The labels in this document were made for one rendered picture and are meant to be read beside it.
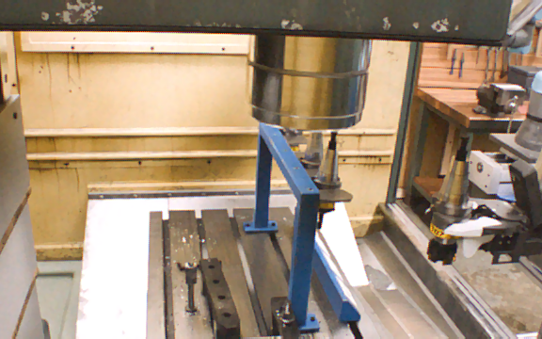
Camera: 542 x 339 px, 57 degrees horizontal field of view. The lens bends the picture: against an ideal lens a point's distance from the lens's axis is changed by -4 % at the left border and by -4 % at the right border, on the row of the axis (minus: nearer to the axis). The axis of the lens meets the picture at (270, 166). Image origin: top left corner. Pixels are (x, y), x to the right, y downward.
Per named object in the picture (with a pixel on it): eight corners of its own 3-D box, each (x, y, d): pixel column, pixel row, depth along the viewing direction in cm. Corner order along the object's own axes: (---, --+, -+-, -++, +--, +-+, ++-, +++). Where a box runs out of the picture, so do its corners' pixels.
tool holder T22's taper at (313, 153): (303, 154, 120) (306, 126, 117) (323, 156, 120) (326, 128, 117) (304, 162, 116) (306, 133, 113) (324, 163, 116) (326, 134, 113)
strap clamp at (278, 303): (282, 337, 110) (288, 279, 104) (297, 382, 98) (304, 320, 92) (267, 338, 109) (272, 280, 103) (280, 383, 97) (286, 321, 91)
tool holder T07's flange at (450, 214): (424, 204, 82) (427, 190, 81) (460, 205, 83) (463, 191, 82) (438, 223, 77) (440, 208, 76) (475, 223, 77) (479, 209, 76)
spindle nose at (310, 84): (239, 97, 77) (243, 13, 72) (345, 101, 79) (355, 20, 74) (247, 132, 62) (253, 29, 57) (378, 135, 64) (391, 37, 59)
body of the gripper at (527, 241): (488, 266, 81) (549, 261, 83) (502, 217, 77) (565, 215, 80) (464, 242, 87) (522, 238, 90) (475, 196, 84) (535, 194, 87)
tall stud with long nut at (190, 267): (197, 306, 118) (197, 257, 113) (198, 314, 115) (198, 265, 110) (184, 307, 117) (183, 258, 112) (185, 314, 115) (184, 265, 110)
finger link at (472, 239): (451, 267, 76) (494, 256, 80) (459, 233, 74) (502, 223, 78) (437, 257, 79) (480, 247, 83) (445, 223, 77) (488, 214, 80)
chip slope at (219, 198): (333, 248, 201) (341, 185, 191) (408, 379, 137) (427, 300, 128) (93, 258, 183) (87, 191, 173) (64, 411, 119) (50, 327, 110)
